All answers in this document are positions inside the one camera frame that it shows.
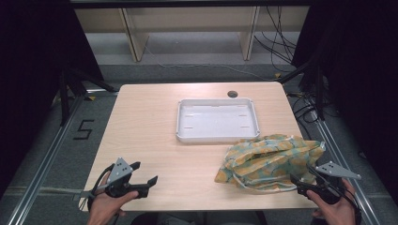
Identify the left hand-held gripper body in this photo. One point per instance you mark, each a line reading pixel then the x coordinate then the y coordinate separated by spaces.
pixel 120 179

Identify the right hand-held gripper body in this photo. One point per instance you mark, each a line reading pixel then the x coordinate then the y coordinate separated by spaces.
pixel 333 184

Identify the orange-print cloth bag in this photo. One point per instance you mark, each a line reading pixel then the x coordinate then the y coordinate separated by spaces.
pixel 269 162

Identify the white plastic tray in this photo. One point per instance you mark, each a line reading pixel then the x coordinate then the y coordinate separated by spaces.
pixel 217 120

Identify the person's right hand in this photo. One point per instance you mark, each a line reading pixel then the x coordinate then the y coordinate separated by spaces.
pixel 334 212

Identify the person's left hand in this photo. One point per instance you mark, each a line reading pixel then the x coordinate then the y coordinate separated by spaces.
pixel 104 206

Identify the grey floor tape strip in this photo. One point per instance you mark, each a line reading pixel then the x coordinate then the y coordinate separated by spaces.
pixel 82 195

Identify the person's dark trousers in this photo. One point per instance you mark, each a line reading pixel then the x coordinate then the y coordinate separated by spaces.
pixel 187 219

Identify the black tripod stand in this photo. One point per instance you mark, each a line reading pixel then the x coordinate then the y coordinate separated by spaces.
pixel 317 90
pixel 67 93

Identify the aluminium floor rail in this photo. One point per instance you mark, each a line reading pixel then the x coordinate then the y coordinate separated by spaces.
pixel 338 156
pixel 43 168

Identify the light wooden desk frame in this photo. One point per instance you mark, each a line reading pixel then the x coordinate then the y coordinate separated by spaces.
pixel 134 34

